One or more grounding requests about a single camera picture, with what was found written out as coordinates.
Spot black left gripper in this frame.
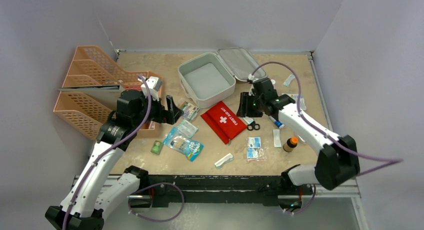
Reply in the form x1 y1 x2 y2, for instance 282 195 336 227
132 91 182 128

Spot black handled scissors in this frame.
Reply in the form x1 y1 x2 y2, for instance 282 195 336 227
247 121 261 131

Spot clear blister pack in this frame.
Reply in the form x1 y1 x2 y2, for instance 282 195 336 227
177 119 198 138

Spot red first aid pouch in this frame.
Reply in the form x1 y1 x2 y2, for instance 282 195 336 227
201 101 247 145

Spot small green box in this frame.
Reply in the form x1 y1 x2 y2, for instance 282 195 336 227
150 141 163 155

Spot white bandage strip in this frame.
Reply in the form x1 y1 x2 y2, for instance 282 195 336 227
272 129 282 148

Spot white sachet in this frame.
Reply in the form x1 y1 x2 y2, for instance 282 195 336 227
214 153 234 169

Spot small teal sachet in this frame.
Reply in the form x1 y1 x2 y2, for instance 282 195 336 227
283 74 296 87

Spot brown orange-capped bottle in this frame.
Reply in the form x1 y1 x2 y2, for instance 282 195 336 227
283 137 299 153

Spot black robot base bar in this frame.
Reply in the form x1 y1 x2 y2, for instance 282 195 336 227
116 174 315 210

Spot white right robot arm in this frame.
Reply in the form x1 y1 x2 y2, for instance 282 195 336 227
236 77 360 194

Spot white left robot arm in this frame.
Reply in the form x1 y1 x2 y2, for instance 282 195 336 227
45 89 183 230

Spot grey medicine kit box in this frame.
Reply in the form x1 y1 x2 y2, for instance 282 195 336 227
177 47 268 109

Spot colourful plaster box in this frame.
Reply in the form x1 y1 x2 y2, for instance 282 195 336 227
179 101 200 122

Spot blue cotton swab bag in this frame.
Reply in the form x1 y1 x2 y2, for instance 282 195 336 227
163 127 204 162

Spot clear wipe packets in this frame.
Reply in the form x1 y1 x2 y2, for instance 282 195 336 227
246 137 266 161

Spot blue white gauze packet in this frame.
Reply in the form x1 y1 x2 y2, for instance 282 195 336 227
287 93 307 111

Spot grey folder in rack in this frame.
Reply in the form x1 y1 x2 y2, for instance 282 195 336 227
58 85 125 110

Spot orange plastic file rack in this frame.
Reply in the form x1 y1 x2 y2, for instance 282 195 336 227
54 45 163 140

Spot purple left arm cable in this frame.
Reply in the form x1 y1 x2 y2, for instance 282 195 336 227
61 75 153 230

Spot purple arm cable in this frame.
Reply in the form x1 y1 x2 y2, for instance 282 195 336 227
61 75 153 230
250 61 404 177

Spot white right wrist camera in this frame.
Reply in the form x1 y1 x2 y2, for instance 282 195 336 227
247 74 257 84

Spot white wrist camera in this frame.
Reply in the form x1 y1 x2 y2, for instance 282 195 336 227
247 74 257 84
139 76 163 98

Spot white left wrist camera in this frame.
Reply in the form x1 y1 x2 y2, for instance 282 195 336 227
139 76 163 98

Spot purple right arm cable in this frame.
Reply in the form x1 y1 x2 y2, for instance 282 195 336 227
250 61 404 177

